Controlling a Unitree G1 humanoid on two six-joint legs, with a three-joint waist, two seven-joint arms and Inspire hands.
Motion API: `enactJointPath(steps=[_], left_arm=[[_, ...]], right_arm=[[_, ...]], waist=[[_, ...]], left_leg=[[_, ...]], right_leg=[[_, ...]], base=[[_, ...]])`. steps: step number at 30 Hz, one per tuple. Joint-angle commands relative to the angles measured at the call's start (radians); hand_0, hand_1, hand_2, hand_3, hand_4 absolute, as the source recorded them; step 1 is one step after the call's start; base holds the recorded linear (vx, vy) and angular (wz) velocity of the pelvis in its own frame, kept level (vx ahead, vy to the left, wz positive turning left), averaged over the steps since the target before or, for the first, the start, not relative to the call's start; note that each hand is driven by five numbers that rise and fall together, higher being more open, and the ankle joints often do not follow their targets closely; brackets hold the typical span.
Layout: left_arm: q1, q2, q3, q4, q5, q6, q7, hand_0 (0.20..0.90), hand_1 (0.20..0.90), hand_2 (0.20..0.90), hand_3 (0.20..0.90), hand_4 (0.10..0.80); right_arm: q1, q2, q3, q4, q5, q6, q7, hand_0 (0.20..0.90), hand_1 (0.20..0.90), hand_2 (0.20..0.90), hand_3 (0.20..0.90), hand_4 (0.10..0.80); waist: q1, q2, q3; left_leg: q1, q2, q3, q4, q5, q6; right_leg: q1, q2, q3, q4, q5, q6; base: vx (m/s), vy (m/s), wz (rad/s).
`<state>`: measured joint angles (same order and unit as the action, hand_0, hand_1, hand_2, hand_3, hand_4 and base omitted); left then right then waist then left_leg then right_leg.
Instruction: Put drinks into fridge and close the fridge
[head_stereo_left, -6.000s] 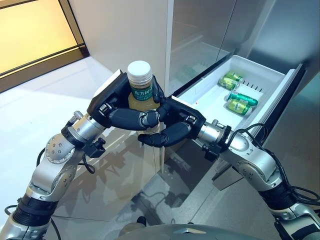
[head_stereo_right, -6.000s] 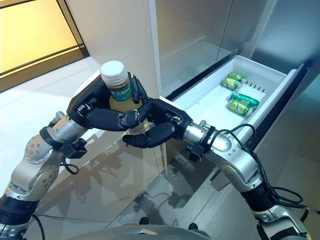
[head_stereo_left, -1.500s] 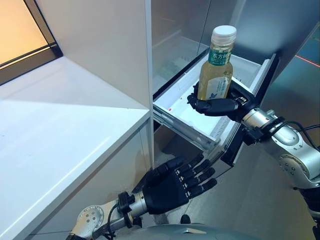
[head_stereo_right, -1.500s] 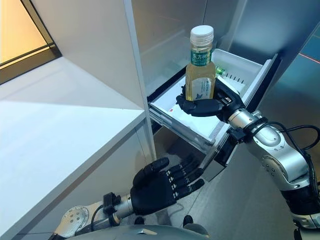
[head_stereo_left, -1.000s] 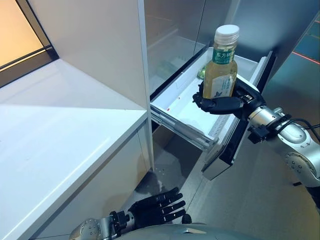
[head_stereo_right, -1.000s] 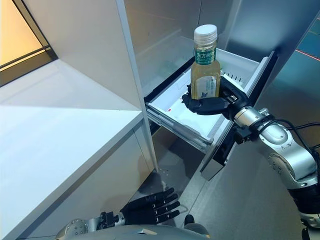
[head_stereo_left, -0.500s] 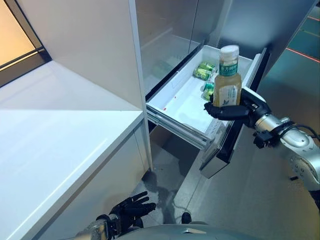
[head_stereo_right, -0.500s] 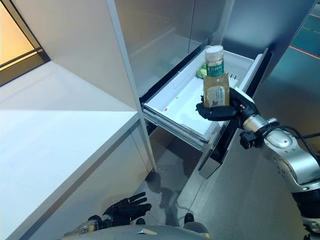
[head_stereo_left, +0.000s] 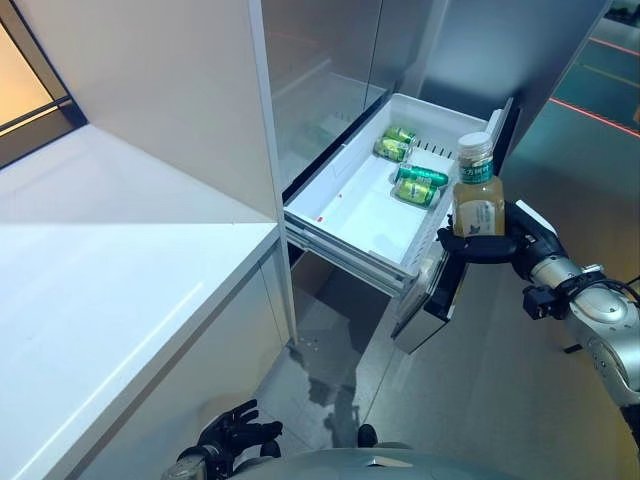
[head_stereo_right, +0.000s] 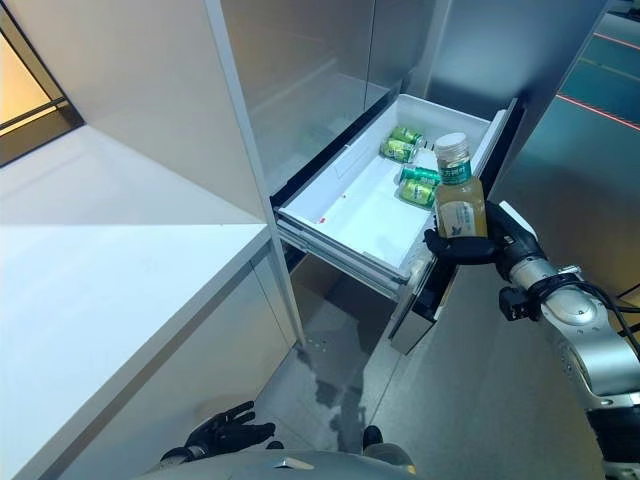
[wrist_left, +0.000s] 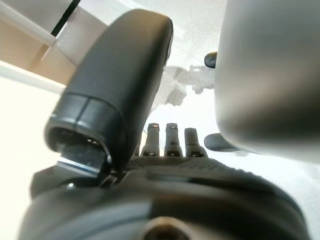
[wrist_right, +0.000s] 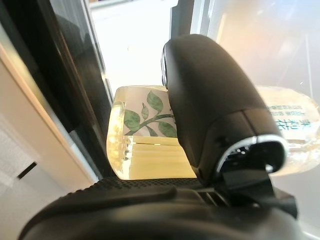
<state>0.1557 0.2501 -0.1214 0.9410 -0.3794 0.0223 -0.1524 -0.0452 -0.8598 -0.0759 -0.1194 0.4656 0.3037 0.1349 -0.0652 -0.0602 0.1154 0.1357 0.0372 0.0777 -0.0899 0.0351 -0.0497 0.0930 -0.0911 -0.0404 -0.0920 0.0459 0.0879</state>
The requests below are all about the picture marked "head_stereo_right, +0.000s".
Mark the white fridge drawer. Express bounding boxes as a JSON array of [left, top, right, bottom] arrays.
[[272, 93, 526, 321]]

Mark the grey side cabinet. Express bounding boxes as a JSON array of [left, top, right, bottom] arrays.
[[424, 0, 616, 151]]

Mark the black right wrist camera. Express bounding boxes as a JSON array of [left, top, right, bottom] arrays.
[[498, 285, 534, 321]]

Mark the orange window black frame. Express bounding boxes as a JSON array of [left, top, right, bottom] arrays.
[[0, 9, 86, 169]]

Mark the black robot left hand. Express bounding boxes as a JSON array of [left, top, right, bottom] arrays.
[[184, 399, 284, 459]]

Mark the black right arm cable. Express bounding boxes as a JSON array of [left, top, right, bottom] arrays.
[[529, 277, 640, 351]]

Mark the stainless steel fridge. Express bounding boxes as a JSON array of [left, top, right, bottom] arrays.
[[219, 0, 526, 356]]

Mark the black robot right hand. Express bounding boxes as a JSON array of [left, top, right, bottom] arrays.
[[423, 199, 544, 281]]

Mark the yellow tea bottle white cap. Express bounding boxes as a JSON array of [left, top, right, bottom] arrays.
[[432, 132, 489, 240]]

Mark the steel lower fridge drawer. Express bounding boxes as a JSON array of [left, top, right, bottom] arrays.
[[387, 294, 437, 356]]

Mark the grey robot torso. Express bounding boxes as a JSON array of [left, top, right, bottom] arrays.
[[129, 447, 416, 480]]

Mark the tall white cabinet panel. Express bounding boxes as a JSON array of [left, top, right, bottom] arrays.
[[9, 0, 306, 346]]

